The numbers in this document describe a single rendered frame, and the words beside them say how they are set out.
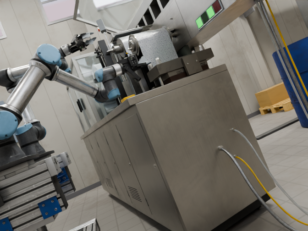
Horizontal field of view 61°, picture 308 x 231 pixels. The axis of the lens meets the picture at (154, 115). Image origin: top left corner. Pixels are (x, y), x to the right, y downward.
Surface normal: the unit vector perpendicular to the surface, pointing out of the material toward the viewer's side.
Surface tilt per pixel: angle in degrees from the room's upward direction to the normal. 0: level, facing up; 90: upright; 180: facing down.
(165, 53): 90
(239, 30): 90
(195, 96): 90
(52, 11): 90
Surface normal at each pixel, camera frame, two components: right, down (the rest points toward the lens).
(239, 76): 0.20, -0.09
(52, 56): 0.61, -0.35
